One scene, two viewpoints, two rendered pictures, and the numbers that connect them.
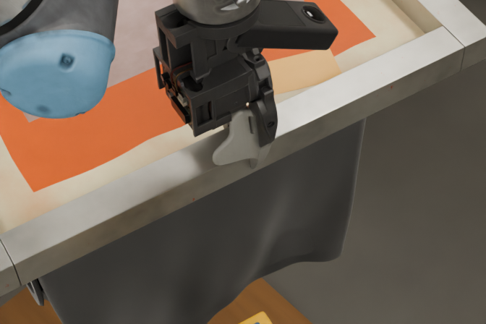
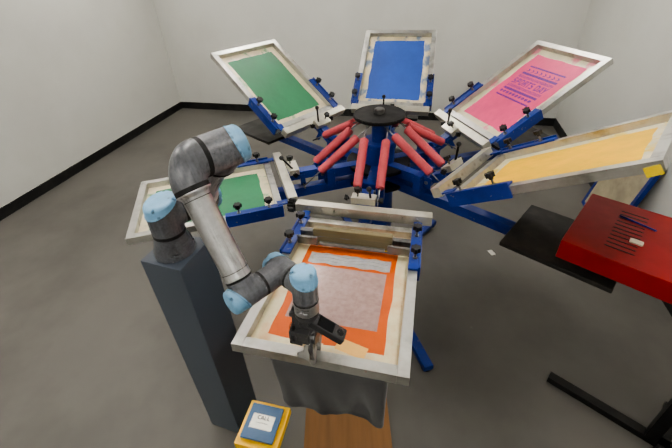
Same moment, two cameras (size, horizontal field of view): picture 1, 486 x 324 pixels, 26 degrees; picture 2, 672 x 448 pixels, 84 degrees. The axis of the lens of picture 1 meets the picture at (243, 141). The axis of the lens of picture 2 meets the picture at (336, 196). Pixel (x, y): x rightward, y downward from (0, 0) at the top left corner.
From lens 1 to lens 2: 0.64 m
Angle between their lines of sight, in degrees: 38
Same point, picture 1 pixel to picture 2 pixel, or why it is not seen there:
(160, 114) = not seen: hidden behind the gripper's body
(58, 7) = (239, 287)
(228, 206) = (330, 378)
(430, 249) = not seen: outside the picture
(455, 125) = (503, 429)
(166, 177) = (289, 351)
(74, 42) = (236, 296)
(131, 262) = (296, 373)
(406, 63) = (375, 367)
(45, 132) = (285, 321)
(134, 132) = not seen: hidden behind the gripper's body
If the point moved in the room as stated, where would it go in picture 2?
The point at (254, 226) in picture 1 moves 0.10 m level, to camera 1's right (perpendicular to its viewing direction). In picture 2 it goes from (341, 392) to (361, 410)
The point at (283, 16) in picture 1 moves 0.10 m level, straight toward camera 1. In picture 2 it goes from (327, 327) to (301, 348)
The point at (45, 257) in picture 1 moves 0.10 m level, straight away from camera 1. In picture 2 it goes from (249, 349) to (265, 325)
